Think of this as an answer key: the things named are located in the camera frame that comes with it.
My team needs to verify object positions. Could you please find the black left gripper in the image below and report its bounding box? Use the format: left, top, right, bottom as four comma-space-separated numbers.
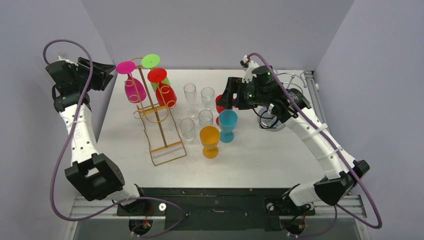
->
74, 59, 116, 92

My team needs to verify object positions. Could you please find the red plastic wine glass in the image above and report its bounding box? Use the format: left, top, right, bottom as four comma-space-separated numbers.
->
147, 67, 177, 109
215, 94, 227, 126

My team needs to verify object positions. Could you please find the cyan plastic wine glass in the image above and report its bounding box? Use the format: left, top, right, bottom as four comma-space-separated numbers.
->
218, 109, 238, 143

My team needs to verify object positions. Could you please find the clear glass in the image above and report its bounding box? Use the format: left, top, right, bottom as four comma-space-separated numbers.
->
198, 109, 214, 129
179, 118, 196, 142
200, 87, 215, 110

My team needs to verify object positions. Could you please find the clear champagne flute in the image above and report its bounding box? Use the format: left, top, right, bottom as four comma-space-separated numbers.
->
183, 83, 199, 120

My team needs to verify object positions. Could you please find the orange plastic wine glass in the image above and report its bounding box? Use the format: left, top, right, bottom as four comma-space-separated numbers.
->
199, 125, 220, 159

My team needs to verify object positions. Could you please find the gold wire glass rack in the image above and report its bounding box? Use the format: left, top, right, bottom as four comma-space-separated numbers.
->
130, 57, 187, 167

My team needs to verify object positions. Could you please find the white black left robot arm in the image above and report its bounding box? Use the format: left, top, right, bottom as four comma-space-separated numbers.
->
45, 57, 149, 215

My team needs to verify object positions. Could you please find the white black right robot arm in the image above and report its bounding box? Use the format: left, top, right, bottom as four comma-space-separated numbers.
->
218, 65, 370, 214

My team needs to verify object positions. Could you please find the magenta plastic wine glass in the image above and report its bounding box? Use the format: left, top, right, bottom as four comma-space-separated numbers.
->
116, 61, 147, 104

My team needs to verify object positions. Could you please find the green plastic wine glass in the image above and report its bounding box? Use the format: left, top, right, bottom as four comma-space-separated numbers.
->
141, 53, 172, 92

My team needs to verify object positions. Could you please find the chrome round glass rack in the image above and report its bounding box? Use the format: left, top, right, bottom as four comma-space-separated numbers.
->
255, 71, 310, 132

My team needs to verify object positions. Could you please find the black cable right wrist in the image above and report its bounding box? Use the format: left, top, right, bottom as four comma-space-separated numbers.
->
253, 105, 282, 130

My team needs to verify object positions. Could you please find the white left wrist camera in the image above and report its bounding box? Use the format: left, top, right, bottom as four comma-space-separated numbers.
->
57, 52, 75, 64

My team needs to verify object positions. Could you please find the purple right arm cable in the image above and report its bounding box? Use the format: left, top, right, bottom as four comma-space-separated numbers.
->
246, 52, 383, 239

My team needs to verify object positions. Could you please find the aluminium rail right side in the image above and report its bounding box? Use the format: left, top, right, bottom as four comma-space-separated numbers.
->
303, 70, 347, 188

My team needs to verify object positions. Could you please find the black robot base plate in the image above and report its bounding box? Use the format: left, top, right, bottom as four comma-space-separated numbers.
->
82, 187, 365, 233

